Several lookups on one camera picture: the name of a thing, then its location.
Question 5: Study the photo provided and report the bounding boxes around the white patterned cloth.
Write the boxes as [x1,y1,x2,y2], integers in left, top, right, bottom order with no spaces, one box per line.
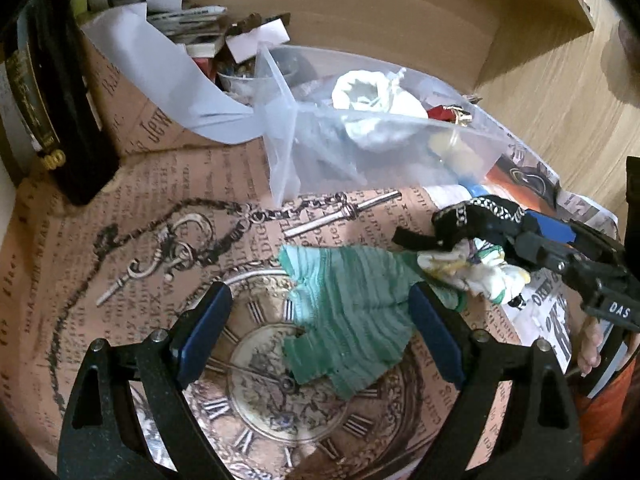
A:
[416,239,532,307]

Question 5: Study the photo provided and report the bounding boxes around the orange and black packet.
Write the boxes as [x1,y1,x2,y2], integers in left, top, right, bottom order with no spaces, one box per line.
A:
[486,154,562,206]

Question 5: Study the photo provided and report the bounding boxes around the stack of booklets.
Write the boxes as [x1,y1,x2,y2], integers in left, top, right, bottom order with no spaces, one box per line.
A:
[82,0,228,58]

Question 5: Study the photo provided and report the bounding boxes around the white card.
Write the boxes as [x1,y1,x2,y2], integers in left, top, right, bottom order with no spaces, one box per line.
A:
[226,21,292,62]

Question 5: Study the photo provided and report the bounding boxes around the clock print table cloth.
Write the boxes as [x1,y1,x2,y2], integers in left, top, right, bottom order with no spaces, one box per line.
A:
[0,35,531,480]

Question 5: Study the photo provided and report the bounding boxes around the clear plastic zip bag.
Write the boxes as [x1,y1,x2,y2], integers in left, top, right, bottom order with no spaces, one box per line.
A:
[256,44,503,207]

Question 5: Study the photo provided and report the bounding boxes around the orange cloth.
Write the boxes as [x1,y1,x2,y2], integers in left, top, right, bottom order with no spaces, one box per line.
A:
[570,367,640,466]

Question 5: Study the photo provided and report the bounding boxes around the green ribbed sock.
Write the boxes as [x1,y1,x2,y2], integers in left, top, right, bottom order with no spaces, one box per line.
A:
[277,244,466,401]

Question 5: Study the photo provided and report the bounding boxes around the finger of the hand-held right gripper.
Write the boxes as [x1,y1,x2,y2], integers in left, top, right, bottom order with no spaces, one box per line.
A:
[512,231,608,293]
[520,208,628,266]

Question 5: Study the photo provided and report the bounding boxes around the person's right hand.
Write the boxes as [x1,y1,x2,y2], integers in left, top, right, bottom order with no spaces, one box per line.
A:
[577,316,610,376]

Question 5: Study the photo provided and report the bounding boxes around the black box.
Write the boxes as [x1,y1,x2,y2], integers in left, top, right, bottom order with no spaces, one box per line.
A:
[0,0,122,207]

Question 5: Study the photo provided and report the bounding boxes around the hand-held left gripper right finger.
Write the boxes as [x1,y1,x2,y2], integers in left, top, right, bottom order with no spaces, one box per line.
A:
[409,282,585,480]

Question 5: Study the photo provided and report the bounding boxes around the newspaper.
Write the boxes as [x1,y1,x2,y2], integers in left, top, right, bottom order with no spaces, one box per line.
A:
[492,135,621,376]

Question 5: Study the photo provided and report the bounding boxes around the red and gold trinket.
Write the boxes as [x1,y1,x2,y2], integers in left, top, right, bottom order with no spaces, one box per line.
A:
[427,104,473,125]

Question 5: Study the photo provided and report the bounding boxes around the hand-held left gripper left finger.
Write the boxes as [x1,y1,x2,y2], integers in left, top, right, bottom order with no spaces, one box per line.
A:
[57,281,237,480]

